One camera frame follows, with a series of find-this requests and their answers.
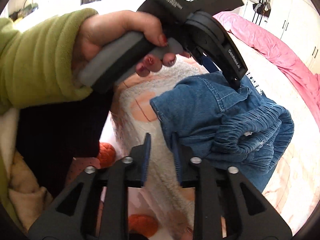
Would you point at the pink duvet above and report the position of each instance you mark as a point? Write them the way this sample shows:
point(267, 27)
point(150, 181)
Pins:
point(278, 53)

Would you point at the blue denim lace-trimmed pants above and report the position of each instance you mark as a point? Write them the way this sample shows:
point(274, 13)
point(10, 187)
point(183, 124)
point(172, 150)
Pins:
point(228, 127)

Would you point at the left hand red nails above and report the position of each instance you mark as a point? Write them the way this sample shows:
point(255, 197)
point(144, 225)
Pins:
point(99, 30)

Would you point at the peach bear plush blanket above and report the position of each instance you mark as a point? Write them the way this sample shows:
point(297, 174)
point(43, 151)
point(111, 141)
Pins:
point(293, 189)

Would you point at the white wardrobe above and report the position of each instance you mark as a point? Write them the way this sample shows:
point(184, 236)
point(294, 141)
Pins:
point(296, 23)

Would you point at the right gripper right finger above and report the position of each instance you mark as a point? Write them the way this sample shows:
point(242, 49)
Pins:
point(227, 205)

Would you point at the green left sleeve forearm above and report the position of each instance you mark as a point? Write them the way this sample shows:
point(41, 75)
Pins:
point(36, 65)

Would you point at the hanging bags on door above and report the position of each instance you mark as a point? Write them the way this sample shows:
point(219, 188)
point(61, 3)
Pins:
point(262, 10)

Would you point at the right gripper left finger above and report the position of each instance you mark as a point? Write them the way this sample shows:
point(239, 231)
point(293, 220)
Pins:
point(95, 204)

